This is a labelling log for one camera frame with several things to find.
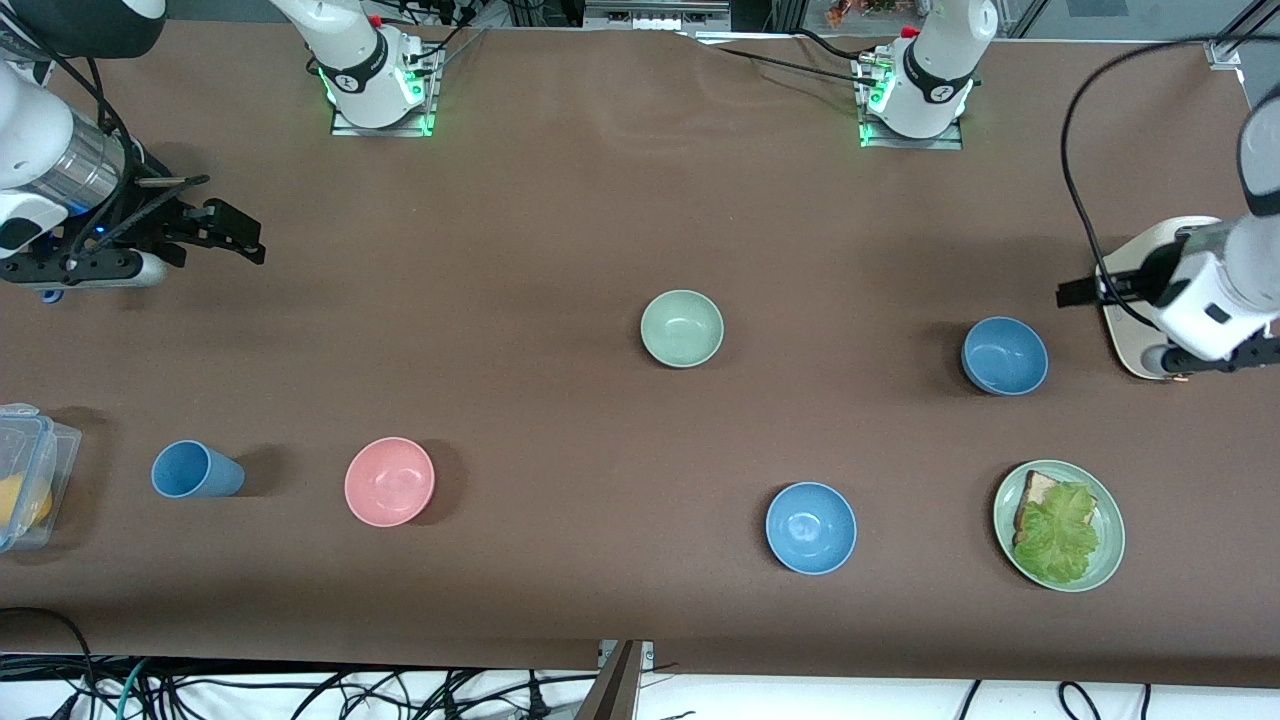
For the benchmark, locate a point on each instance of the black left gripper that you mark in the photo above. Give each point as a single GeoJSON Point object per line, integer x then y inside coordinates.
{"type": "Point", "coordinates": [1147, 275]}

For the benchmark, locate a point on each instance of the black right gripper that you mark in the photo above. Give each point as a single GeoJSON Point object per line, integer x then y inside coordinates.
{"type": "Point", "coordinates": [152, 225]}

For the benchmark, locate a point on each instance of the blue bowl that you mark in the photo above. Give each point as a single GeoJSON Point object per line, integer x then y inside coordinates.
{"type": "Point", "coordinates": [811, 527]}
{"type": "Point", "coordinates": [1004, 355]}

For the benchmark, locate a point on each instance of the green bowl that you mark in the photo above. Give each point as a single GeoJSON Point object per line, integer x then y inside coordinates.
{"type": "Point", "coordinates": [682, 328]}

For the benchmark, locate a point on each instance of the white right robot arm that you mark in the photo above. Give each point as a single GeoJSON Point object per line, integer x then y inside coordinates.
{"type": "Point", "coordinates": [30, 140]}

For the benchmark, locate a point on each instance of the pink bowl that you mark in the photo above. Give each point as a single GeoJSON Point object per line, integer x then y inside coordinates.
{"type": "Point", "coordinates": [390, 481]}

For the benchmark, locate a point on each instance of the cream white toaster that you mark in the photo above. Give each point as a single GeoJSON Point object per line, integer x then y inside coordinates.
{"type": "Point", "coordinates": [1128, 350]}

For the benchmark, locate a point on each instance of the bread slice with white crumb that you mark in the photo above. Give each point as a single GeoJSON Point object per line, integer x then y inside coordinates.
{"type": "Point", "coordinates": [1038, 488]}

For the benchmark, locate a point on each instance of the blue cup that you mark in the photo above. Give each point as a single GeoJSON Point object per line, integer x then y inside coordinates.
{"type": "Point", "coordinates": [190, 470]}

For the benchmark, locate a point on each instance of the green lettuce leaf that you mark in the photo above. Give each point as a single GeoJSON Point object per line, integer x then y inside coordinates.
{"type": "Point", "coordinates": [1055, 535]}

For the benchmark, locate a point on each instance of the green plate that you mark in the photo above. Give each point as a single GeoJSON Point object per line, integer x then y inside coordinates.
{"type": "Point", "coordinates": [1110, 540]}

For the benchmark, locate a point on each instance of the clear container with blue lid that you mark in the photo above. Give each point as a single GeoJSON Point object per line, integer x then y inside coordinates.
{"type": "Point", "coordinates": [40, 440]}

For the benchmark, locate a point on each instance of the yellow fruit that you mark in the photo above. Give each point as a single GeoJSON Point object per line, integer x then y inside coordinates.
{"type": "Point", "coordinates": [20, 502]}

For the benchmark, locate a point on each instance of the wooden table support beam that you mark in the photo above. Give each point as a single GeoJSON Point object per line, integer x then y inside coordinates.
{"type": "Point", "coordinates": [612, 690]}

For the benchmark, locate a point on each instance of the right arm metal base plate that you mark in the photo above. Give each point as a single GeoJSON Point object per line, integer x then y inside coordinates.
{"type": "Point", "coordinates": [385, 131]}

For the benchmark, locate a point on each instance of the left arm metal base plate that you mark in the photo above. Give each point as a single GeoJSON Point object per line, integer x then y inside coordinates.
{"type": "Point", "coordinates": [910, 143]}

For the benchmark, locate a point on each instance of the aluminium corner post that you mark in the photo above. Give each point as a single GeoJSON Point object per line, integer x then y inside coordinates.
{"type": "Point", "coordinates": [1225, 50]}

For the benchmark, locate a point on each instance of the metal table bracket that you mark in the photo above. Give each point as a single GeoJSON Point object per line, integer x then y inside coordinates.
{"type": "Point", "coordinates": [648, 652]}

